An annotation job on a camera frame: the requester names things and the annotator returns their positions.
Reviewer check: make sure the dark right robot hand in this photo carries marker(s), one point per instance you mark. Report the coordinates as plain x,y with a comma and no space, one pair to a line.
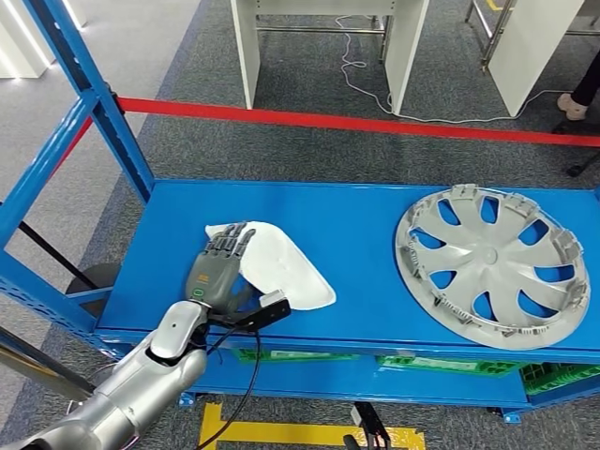
370,425

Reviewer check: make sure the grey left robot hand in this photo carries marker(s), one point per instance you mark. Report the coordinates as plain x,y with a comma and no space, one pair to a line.
213,279

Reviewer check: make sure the white plastic car part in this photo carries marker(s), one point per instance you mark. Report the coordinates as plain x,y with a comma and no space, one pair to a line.
286,267

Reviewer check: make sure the blue metal shelf rack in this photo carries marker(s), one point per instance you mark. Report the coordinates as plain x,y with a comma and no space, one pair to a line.
375,205

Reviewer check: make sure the green plastic crate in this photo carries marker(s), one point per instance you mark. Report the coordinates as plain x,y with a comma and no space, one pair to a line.
290,356
558,377
445,365

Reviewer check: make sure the black pole stanchion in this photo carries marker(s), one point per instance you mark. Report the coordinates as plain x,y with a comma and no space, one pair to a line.
93,279

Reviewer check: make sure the long red barrier belt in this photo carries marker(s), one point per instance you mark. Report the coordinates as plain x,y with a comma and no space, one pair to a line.
328,120

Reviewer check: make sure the short red barrier belt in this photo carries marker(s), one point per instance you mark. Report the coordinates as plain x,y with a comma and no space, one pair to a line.
77,138

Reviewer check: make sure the silver wheel hubcap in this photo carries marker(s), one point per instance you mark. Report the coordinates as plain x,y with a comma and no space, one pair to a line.
492,258

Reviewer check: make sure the white lit plinth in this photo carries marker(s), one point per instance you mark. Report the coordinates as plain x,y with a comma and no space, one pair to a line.
23,49

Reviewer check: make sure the black chair base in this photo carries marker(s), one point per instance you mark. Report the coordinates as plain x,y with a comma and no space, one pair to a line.
581,166

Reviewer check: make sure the person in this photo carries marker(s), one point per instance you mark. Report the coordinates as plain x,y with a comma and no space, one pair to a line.
572,107

